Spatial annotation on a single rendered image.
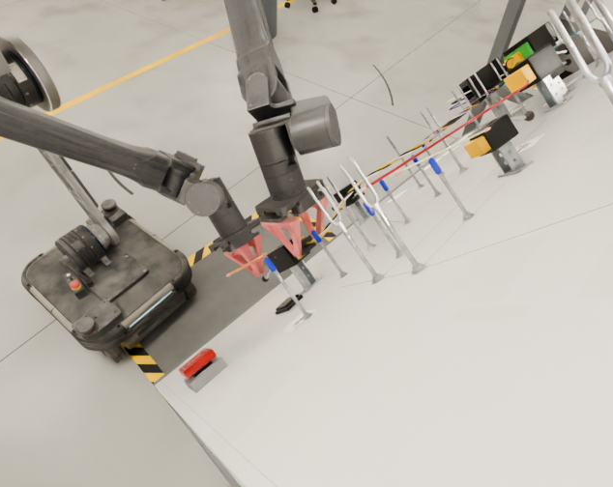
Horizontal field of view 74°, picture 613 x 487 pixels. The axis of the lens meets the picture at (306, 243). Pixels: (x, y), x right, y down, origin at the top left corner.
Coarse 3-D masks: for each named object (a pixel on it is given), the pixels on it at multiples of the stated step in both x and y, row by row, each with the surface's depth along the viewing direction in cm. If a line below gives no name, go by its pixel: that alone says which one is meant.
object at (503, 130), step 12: (492, 120) 56; (504, 120) 53; (516, 120) 55; (528, 120) 55; (492, 132) 53; (504, 132) 53; (516, 132) 53; (492, 144) 53; (504, 144) 53; (480, 156) 56; (504, 156) 54; (516, 156) 54; (504, 168) 56; (516, 168) 54
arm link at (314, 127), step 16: (256, 80) 57; (256, 96) 57; (320, 96) 56; (256, 112) 58; (272, 112) 58; (288, 112) 58; (304, 112) 56; (320, 112) 54; (304, 128) 55; (320, 128) 54; (336, 128) 57; (304, 144) 56; (320, 144) 55; (336, 144) 56
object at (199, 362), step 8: (200, 352) 61; (208, 352) 58; (192, 360) 59; (200, 360) 57; (208, 360) 57; (184, 368) 58; (192, 368) 56; (200, 368) 58; (184, 376) 58; (192, 376) 59
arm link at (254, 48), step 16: (224, 0) 65; (240, 0) 63; (256, 0) 64; (240, 16) 63; (256, 16) 62; (240, 32) 62; (256, 32) 61; (240, 48) 61; (256, 48) 60; (272, 48) 62; (240, 64) 60; (256, 64) 59; (272, 64) 58; (240, 80) 59; (272, 80) 57; (272, 96) 57; (288, 96) 61
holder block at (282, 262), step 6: (282, 246) 67; (270, 252) 71; (276, 252) 69; (282, 252) 68; (288, 252) 68; (270, 258) 71; (276, 258) 70; (282, 258) 69; (288, 258) 68; (276, 264) 71; (282, 264) 70; (288, 264) 69; (294, 264) 68; (282, 270) 71
